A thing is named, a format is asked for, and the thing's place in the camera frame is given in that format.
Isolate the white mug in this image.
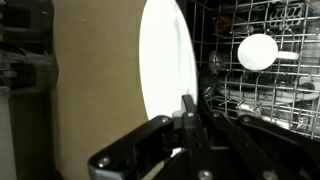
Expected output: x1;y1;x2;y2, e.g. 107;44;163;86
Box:
236;33;300;72

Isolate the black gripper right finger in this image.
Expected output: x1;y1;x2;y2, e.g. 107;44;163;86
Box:
196;98;320;180

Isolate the large black countertop appliance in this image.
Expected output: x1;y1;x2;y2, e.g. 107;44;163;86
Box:
0;0;60;100

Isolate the white dinner plate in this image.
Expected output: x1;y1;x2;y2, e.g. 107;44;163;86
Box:
138;0;199;158

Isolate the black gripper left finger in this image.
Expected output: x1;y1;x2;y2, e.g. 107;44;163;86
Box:
87;94;214;180

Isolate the wire dishwasher rack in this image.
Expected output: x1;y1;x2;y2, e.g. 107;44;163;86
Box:
189;0;320;140

